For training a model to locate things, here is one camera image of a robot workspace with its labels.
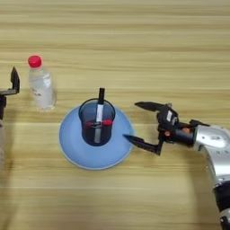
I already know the white marker with black cap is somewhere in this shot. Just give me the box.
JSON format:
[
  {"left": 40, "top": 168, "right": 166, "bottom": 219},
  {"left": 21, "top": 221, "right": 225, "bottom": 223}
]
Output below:
[{"left": 93, "top": 87, "right": 106, "bottom": 144}]

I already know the clear red-capped plastic bottle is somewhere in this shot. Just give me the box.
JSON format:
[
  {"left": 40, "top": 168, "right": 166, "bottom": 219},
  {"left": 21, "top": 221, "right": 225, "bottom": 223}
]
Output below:
[{"left": 27, "top": 55, "right": 58, "bottom": 112}]

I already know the red pen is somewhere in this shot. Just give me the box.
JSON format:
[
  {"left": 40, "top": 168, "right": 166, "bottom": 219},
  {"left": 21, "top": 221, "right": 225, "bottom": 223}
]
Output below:
[{"left": 85, "top": 119, "right": 115, "bottom": 127}]

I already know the black mesh pen cup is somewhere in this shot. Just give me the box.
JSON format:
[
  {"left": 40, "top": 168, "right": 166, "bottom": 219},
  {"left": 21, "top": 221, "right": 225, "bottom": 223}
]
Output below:
[{"left": 78, "top": 98, "right": 117, "bottom": 147}]

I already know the blue round plate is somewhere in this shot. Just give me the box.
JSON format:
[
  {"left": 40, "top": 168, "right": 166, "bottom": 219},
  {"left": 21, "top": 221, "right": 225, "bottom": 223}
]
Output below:
[{"left": 57, "top": 102, "right": 135, "bottom": 171}]

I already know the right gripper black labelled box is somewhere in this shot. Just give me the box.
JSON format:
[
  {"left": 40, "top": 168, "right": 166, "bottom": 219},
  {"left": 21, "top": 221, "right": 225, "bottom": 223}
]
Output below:
[{"left": 156, "top": 105, "right": 180, "bottom": 128}]

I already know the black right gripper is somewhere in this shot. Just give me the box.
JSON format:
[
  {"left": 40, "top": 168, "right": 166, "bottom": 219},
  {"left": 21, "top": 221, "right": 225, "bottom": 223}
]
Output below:
[{"left": 123, "top": 102, "right": 196, "bottom": 156}]

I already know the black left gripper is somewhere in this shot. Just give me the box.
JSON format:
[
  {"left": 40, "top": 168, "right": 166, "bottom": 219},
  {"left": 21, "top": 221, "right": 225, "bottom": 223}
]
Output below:
[{"left": 0, "top": 66, "right": 21, "bottom": 120}]

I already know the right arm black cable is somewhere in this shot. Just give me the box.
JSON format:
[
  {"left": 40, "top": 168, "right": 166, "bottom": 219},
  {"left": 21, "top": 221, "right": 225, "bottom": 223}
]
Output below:
[{"left": 189, "top": 119, "right": 210, "bottom": 128}]

